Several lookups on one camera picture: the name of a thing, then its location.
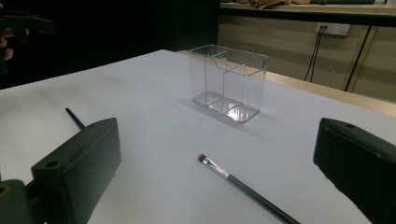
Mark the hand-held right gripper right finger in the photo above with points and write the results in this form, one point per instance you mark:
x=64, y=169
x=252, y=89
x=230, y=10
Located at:
x=358, y=168

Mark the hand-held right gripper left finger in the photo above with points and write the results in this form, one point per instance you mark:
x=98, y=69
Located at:
x=77, y=168

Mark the thin grey makeup brush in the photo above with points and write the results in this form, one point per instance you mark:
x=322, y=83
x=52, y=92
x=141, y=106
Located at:
x=246, y=189

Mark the clear acrylic organizer box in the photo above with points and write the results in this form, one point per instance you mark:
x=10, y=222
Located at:
x=218, y=99

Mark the black curtain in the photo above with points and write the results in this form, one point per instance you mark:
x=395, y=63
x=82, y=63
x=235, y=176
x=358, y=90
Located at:
x=124, y=28

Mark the background desk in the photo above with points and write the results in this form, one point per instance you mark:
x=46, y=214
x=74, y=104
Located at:
x=295, y=15

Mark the black keyboard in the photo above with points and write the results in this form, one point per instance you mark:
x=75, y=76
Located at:
x=342, y=1

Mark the beige cloth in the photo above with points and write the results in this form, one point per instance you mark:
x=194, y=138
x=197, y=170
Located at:
x=274, y=3

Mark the white wall socket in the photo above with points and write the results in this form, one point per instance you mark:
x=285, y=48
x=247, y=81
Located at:
x=337, y=29

